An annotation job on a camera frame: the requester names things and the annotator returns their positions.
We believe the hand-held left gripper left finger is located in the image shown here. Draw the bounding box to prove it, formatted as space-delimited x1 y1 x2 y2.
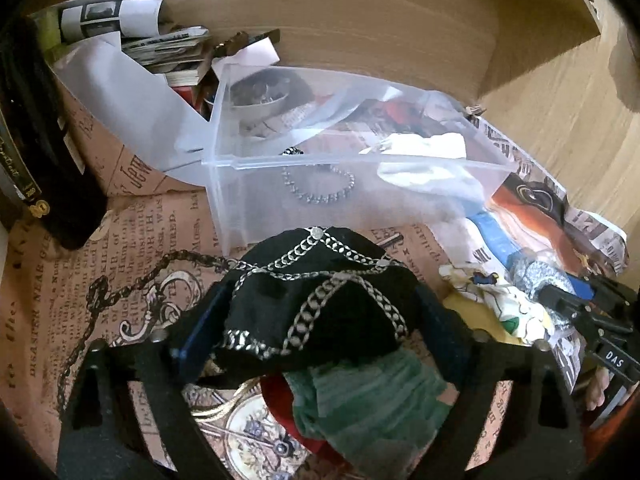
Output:
57 279 237 480

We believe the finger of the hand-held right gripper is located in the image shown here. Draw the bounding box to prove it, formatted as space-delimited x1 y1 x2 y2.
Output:
552 309 637 352
539 278 593 313

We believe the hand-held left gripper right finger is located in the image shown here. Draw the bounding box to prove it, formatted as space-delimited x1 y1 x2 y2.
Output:
416 291 587 480

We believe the person's right hand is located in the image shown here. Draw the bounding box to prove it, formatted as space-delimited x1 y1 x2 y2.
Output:
584 367 618 413

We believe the black and white newsprint paper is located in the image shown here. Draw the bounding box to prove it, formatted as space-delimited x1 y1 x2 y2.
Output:
477 114 631 277

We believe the silver chain bracelet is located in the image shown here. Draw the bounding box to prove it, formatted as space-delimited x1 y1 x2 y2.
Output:
281 146 357 206

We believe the white patterned cloth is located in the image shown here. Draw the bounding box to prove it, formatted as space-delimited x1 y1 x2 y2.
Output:
439 264 553 347

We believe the red cloth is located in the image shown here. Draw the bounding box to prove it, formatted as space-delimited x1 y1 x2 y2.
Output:
259 374 347 467

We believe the green pleated cloth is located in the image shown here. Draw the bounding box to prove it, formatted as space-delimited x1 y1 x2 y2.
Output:
284 349 452 467

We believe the clear plastic box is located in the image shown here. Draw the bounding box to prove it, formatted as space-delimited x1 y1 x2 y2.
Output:
202 62 516 257

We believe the rolled printed paper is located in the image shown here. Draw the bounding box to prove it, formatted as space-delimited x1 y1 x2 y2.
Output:
56 0 164 42

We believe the grey glittery cloth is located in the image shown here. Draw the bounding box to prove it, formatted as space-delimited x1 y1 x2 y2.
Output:
506 254 577 303

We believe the black box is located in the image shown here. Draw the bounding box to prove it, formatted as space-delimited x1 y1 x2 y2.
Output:
0 19 109 252

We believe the black cloth with silver chains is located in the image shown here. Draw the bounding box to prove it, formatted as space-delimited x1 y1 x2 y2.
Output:
214 226 427 377

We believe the blue cloth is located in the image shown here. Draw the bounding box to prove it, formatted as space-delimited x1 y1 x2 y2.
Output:
469 209 532 272

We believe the white paper sheet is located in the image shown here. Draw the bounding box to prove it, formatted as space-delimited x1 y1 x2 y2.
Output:
51 39 281 187

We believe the orange and black printed cloth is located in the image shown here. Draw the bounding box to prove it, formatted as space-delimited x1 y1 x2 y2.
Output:
491 174 593 272

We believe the small bowl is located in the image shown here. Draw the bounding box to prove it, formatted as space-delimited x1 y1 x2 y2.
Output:
229 71 292 109

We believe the dark metal chain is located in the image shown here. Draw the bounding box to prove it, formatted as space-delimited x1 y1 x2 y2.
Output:
59 250 242 412

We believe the yellow cloth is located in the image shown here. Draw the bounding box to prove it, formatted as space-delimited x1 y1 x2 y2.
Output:
442 294 508 342

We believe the stack of booklets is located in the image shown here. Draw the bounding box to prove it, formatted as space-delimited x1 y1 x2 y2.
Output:
121 26 212 87

